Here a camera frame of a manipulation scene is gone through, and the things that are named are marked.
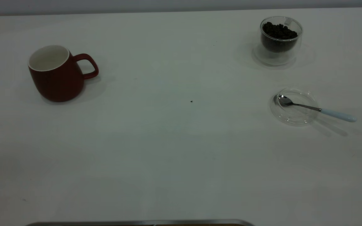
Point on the red ceramic mug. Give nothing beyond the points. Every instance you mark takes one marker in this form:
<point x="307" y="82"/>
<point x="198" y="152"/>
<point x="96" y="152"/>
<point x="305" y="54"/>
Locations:
<point x="58" y="84"/>

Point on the coffee beans pile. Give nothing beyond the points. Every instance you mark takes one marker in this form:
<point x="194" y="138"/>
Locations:
<point x="278" y="37"/>

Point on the clear glass saucer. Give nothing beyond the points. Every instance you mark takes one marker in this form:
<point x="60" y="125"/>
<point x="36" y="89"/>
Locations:
<point x="294" y="118"/>

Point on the silver metal edge strip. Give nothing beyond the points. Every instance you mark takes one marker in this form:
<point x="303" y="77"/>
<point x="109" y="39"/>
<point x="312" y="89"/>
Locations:
<point x="137" y="223"/>

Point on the double-wall glass cup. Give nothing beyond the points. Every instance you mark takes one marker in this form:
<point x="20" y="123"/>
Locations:
<point x="275" y="59"/>

